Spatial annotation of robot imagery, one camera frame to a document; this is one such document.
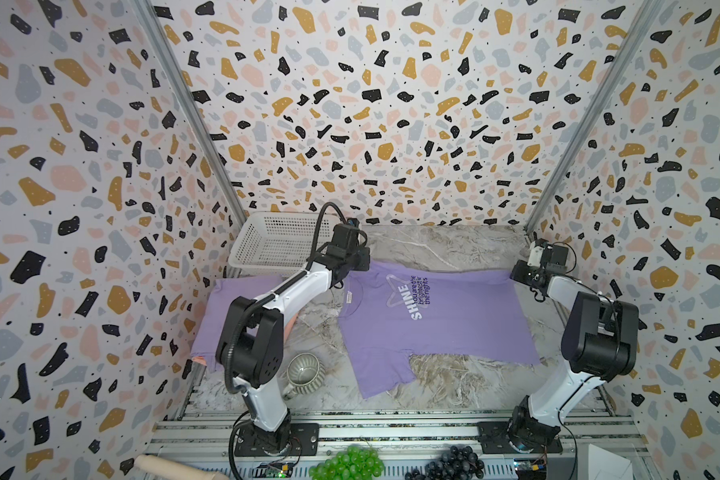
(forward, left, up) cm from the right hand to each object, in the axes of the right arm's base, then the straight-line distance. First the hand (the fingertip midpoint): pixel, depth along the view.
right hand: (516, 260), depth 98 cm
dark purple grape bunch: (-55, +26, -4) cm, 61 cm away
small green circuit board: (-56, +69, -9) cm, 89 cm away
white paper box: (-54, -8, -8) cm, 56 cm away
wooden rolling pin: (-56, +97, -7) cm, 113 cm away
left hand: (-2, +49, +8) cm, 50 cm away
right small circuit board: (-55, +7, -11) cm, 57 cm away
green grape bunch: (-55, +50, -4) cm, 74 cm away
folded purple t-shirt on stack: (-14, +91, 0) cm, 92 cm away
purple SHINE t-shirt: (-14, +41, -11) cm, 45 cm away
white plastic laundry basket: (+16, +84, -10) cm, 86 cm away
